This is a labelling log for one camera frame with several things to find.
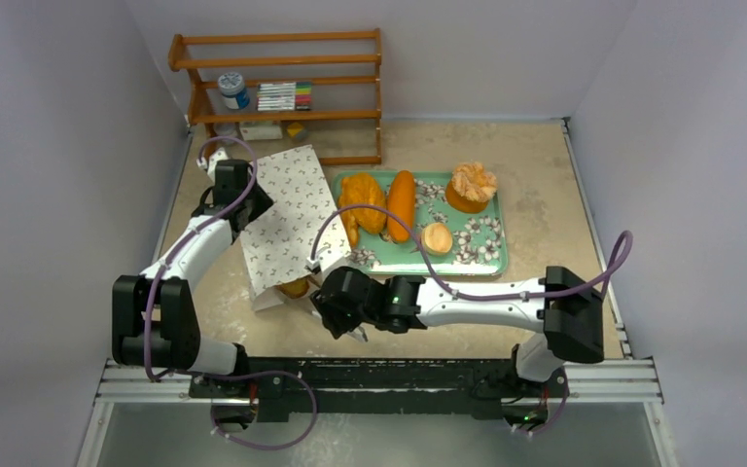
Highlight metal tongs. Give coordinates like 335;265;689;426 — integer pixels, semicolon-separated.
305;275;369;343

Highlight small brown fake bread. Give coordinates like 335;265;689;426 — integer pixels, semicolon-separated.
276;277;310;300

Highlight orange braided fake bread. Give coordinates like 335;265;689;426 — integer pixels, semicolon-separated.
340;212;360;248

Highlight white patterned paper bag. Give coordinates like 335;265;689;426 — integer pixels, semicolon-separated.
239;145;350;312

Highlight pale yellow fake bun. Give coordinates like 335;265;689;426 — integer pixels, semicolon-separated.
420;222;453;256

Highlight long orange fake baguette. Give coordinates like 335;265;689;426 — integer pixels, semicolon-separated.
386;170;415;243

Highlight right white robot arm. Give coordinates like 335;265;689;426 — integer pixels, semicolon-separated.
309;266;605;396

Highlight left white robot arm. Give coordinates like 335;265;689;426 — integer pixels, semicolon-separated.
111;159;273;398

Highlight small clear jar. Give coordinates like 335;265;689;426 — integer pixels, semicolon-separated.
213;123;239;137

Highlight white small box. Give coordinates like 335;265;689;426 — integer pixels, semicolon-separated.
238;121;283;141

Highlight wooden shelf rack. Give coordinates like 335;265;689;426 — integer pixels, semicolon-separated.
167;28;383;165

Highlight yellow grey sharpener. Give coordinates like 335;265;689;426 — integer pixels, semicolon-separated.
285;122;308;142

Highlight pack of coloured markers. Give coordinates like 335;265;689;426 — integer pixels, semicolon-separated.
257;81;312;112

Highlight blue lidded jar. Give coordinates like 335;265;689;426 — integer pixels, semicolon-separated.
217;72;250;110

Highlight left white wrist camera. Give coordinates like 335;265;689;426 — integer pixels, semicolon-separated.
196;148;231;182

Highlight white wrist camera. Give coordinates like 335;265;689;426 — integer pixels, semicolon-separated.
305;257;321;274
196;148;231;182

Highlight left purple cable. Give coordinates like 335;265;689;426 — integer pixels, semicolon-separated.
142;135;318;450

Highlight purple cable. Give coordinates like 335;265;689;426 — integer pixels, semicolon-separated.
308;204;634;436
142;135;318;450

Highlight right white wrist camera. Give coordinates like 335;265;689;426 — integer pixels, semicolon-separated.
305;257;321;274

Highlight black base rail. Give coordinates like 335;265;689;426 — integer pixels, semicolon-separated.
189;357;568;424

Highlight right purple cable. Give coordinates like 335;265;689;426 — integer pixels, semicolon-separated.
308;204;634;436

